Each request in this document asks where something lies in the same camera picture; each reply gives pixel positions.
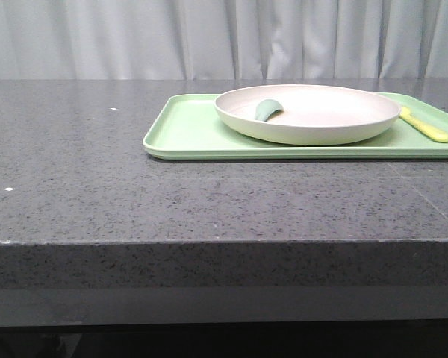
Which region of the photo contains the white round plate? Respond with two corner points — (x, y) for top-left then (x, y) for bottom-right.
(214, 84), (401, 145)

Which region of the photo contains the green plastic spoon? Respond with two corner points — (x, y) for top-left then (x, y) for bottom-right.
(254, 98), (284, 122)

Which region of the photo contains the yellow plastic fork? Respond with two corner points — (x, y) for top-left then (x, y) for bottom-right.
(399, 107), (448, 143)

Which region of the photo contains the white curtain backdrop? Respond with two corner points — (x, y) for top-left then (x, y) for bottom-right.
(0, 1), (448, 80)

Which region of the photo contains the light green serving tray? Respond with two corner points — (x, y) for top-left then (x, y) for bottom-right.
(143, 92), (448, 160)

